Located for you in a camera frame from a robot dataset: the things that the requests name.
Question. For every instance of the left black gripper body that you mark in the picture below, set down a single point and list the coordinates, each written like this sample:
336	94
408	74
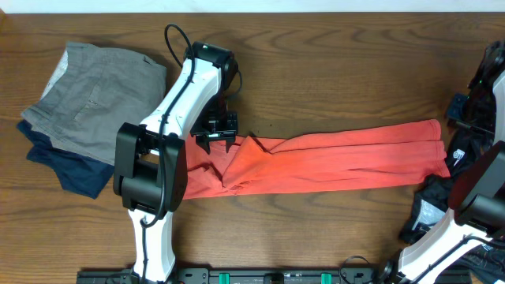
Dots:
212	121

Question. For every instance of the folded grey shorts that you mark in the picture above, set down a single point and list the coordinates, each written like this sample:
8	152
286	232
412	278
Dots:
91	94

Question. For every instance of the red printed t-shirt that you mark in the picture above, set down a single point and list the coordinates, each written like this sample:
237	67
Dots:
374	158

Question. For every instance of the black patterned garment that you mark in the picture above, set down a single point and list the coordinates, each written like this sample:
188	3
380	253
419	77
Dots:
431	202

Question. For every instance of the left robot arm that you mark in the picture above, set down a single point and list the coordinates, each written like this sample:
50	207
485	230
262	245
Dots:
150	167

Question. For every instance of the black mounting rail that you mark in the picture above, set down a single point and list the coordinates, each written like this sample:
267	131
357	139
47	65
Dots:
205	276

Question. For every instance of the folded navy blue garment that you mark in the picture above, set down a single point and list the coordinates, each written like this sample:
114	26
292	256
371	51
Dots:
76	173

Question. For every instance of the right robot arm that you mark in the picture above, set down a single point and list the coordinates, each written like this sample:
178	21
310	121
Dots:
456	227

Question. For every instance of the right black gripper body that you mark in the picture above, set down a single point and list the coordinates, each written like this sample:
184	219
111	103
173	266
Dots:
458	106

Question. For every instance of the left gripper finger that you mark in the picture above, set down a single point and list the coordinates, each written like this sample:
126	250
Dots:
203	142
230	141

